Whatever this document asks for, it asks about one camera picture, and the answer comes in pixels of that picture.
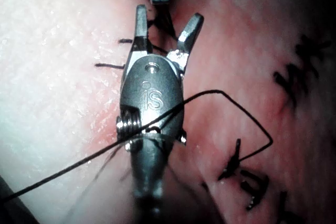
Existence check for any right arm needle driver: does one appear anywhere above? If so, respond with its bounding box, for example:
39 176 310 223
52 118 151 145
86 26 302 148
116 52 187 154

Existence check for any right arm needle driver jaw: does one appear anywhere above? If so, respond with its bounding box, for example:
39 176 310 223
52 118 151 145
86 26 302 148
167 12 205 74
128 4 153 61

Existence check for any black thread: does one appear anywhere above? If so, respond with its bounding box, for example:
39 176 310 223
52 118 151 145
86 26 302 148
0 89 274 205

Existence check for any black stitching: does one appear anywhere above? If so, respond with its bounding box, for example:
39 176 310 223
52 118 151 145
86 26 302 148
201 138 292 224
94 5 177 70
272 34 332 108

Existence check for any tissue pad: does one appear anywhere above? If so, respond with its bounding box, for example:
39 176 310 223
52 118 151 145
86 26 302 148
0 0 336 224

